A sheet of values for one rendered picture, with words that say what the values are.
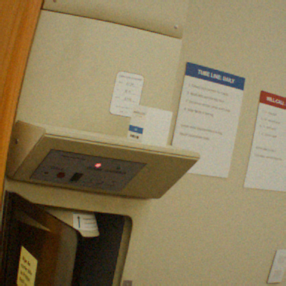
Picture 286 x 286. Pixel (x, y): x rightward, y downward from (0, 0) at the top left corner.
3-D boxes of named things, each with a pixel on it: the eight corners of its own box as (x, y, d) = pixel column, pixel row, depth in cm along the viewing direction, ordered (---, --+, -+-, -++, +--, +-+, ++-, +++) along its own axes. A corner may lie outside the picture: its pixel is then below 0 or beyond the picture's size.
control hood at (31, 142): (4, 176, 145) (14, 119, 144) (153, 196, 164) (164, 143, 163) (33, 190, 135) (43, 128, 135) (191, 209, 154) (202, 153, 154)
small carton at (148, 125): (126, 138, 155) (133, 103, 154) (150, 142, 157) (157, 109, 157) (141, 142, 150) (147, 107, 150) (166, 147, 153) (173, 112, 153)
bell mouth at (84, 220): (-1, 208, 166) (2, 182, 166) (69, 218, 176) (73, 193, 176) (38, 231, 152) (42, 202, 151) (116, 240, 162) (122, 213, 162)
